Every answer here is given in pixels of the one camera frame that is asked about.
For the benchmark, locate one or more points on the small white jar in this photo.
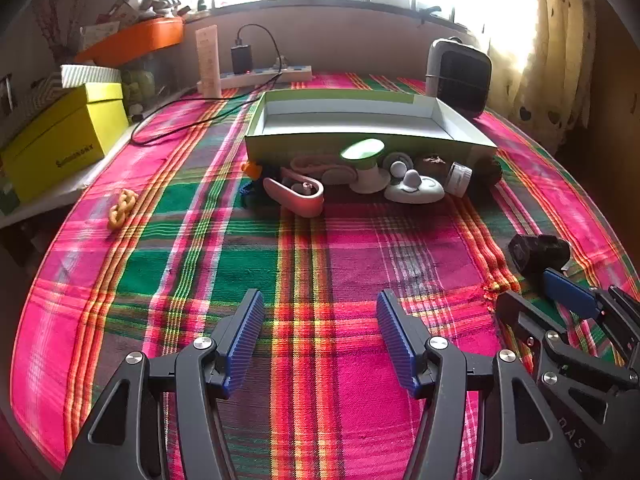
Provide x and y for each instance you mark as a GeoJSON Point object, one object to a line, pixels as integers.
{"type": "Point", "coordinates": [458, 178]}

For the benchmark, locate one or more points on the green topped white stand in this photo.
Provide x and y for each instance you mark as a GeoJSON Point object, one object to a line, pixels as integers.
{"type": "Point", "coordinates": [367, 160]}

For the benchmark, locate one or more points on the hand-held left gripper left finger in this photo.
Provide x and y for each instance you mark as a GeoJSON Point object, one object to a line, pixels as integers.
{"type": "Point", "coordinates": [245, 340]}

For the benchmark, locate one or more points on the black flashlight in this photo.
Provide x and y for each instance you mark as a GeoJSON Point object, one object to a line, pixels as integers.
{"type": "Point", "coordinates": [537, 252]}

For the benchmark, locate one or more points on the cream cosmetic tube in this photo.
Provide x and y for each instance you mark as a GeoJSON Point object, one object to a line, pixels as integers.
{"type": "Point", "coordinates": [209, 60]}

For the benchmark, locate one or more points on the black charger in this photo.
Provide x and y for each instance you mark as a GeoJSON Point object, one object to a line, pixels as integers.
{"type": "Point", "coordinates": [241, 60]}

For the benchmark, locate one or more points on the white round ball toy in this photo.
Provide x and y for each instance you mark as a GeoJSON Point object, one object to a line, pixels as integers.
{"type": "Point", "coordinates": [398, 165]}

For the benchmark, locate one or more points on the white power strip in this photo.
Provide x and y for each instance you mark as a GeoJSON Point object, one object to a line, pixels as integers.
{"type": "Point", "coordinates": [295, 72]}

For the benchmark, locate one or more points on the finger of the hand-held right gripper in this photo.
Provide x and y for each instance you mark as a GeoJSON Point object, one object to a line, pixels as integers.
{"type": "Point", "coordinates": [570, 290]}
{"type": "Point", "coordinates": [520, 317]}

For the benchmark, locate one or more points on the yellow cardboard box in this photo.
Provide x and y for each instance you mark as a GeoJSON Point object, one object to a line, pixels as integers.
{"type": "Point", "coordinates": [65, 140]}

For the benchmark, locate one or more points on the white oval base with knob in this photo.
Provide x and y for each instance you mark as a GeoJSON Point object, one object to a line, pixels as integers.
{"type": "Point", "coordinates": [415, 190]}

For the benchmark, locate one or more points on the pale green figurine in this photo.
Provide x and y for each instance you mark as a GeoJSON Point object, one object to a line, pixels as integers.
{"type": "Point", "coordinates": [139, 85]}

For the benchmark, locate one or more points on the white green shallow cardboard box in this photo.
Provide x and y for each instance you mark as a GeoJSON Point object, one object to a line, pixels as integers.
{"type": "Point", "coordinates": [350, 115]}

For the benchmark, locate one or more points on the striped gift box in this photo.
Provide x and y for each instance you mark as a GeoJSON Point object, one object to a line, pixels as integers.
{"type": "Point", "coordinates": [90, 76]}

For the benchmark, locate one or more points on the grey black space heater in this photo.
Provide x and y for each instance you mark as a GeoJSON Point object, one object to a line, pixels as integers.
{"type": "Point", "coordinates": [460, 80]}

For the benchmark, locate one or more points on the blue orange crochet doll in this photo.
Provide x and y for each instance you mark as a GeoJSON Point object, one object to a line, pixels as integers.
{"type": "Point", "coordinates": [251, 187]}

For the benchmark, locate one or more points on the dried flower branches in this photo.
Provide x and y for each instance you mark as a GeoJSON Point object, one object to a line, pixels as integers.
{"type": "Point", "coordinates": [57, 20]}

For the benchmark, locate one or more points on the orange plastic tray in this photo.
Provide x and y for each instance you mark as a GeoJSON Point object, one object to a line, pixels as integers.
{"type": "Point", "coordinates": [135, 40]}

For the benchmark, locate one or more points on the black window latch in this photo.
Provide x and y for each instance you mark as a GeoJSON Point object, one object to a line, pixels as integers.
{"type": "Point", "coordinates": [431, 12]}

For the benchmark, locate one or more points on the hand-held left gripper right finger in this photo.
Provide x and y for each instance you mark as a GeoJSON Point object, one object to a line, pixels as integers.
{"type": "Point", "coordinates": [397, 345]}

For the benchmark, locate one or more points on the white plug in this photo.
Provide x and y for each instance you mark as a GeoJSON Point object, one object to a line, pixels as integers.
{"type": "Point", "coordinates": [281, 62]}

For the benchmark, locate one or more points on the yellow patterned curtain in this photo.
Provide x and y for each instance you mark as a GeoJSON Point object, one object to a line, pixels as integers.
{"type": "Point", "coordinates": [550, 60]}

